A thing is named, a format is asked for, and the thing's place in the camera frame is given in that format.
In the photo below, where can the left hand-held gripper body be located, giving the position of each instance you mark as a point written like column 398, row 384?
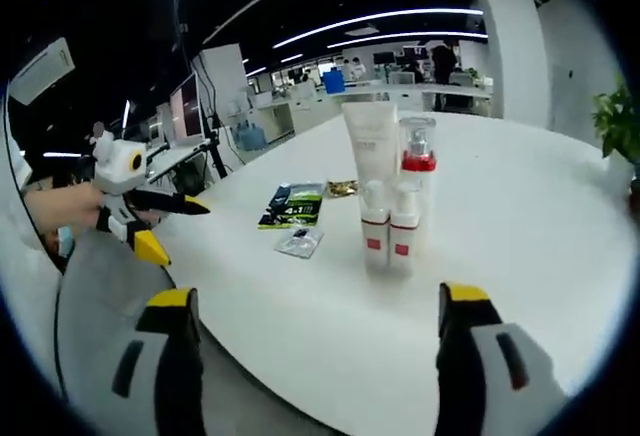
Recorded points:
column 120, row 168

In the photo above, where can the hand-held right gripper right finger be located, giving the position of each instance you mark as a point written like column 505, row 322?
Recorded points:
column 465, row 356

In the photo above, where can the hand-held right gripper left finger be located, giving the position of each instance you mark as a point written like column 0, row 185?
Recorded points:
column 180, row 356

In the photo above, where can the green black skincare packet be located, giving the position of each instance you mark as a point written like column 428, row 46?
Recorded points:
column 292, row 206

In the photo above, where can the small white skincare pump bottle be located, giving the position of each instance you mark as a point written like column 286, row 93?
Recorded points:
column 375, row 236
column 404, row 238

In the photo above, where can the clear plastic sample sachet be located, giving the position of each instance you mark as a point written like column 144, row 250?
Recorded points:
column 300, row 243

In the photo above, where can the gold foil skincare sachet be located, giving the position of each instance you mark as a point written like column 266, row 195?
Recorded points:
column 342, row 188

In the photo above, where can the red collar skincare pump bottle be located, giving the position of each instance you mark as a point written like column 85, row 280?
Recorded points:
column 419, row 166

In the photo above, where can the white skincare tube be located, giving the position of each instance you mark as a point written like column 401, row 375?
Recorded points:
column 372, row 141

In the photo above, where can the person's left hand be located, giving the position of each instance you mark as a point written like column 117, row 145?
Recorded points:
column 82, row 208

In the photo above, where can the grey mesh chair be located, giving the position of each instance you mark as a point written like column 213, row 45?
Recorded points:
column 110, row 296

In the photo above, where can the pink screen monitor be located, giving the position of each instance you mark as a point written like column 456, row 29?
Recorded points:
column 186, row 108

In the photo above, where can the blue water jug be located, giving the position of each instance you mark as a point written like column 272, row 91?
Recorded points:
column 242, row 137
column 257, row 137

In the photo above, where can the ceiling air conditioner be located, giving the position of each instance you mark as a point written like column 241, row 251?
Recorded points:
column 42, row 71

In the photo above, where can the white square pillar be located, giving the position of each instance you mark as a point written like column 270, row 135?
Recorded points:
column 225, row 81
column 510, row 46

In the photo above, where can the white office counter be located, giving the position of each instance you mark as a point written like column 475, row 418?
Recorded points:
column 310, row 106

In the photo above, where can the blue box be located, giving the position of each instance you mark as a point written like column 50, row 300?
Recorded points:
column 334, row 82

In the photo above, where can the ceiling light strip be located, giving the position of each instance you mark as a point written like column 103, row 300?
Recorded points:
column 410, row 38
column 380, row 18

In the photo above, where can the green potted plant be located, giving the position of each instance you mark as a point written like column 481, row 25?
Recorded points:
column 617, row 116

